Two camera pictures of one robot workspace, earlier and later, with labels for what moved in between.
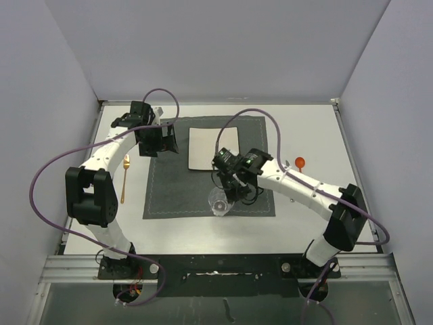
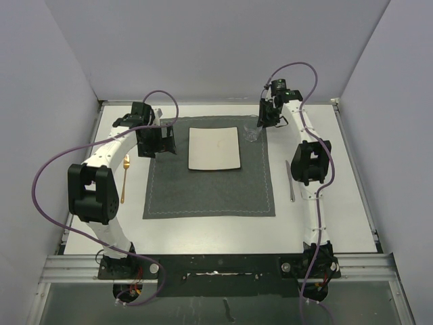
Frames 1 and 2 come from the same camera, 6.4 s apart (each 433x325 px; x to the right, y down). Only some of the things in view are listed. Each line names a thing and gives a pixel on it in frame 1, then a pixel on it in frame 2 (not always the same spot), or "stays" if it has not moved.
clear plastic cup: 218,202 to 252,131
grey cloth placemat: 173,191 stays
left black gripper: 164,143 stays
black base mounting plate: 219,275 stays
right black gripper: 231,195 to 264,120
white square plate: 202,143 stays
